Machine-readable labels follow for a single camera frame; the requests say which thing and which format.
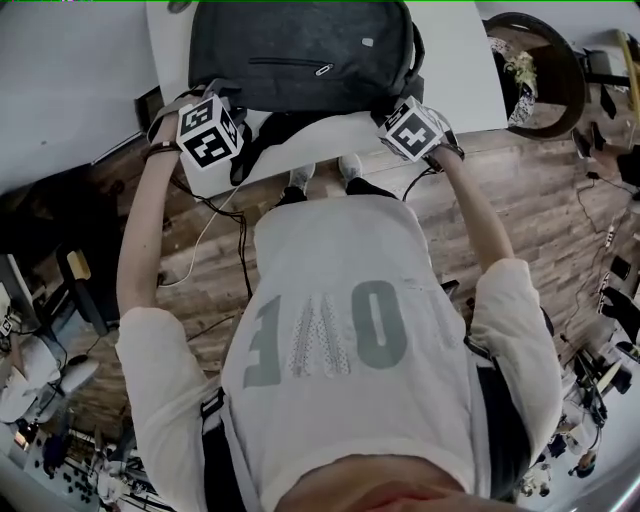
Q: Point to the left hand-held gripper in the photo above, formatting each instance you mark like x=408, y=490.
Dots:
x=207, y=135

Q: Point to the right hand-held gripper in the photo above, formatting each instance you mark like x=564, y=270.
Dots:
x=412, y=132

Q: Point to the grey fabric backpack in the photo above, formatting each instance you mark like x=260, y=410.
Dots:
x=300, y=55

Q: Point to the person's right forearm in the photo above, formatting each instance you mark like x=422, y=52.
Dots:
x=475, y=210

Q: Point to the person's left forearm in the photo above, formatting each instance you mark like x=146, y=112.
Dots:
x=145, y=225

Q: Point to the black wristband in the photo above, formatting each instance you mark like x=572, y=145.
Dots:
x=450, y=152
x=162, y=146

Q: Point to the person's right white shoe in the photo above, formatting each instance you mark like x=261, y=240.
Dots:
x=350, y=167

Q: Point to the person's white shoe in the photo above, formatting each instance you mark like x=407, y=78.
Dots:
x=350, y=167
x=302, y=176

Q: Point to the person's black trousers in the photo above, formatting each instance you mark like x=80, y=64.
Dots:
x=367, y=189

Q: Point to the person's left white shoe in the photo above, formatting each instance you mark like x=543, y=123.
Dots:
x=302, y=176

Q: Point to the black white patterned cloth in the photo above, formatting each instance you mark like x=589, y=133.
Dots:
x=525, y=107

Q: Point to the pale dried plant bunch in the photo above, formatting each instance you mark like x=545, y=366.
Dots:
x=520, y=67

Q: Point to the round wooden chair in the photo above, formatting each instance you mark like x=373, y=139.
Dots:
x=570, y=75

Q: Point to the black office chair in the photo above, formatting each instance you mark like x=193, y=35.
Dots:
x=85, y=295

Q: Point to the long wooden board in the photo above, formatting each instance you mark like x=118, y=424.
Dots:
x=630, y=65

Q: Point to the person's white printed t-shirt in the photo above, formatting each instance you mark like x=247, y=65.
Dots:
x=350, y=400

